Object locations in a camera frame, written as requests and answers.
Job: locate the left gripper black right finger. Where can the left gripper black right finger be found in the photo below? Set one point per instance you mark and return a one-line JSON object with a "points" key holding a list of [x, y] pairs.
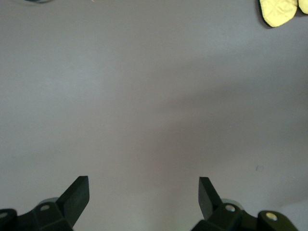
{"points": [[209, 204]]}

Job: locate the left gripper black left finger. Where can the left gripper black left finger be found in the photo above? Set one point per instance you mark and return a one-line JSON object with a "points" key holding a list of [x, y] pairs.
{"points": [[74, 199]]}

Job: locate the brown table cover sheet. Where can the brown table cover sheet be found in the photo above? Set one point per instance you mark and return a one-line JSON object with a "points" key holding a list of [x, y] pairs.
{"points": [[144, 96]]}

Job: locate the yellow quilted oven mitt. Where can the yellow quilted oven mitt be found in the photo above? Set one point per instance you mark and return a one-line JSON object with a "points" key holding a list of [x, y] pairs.
{"points": [[279, 12], [304, 4]]}

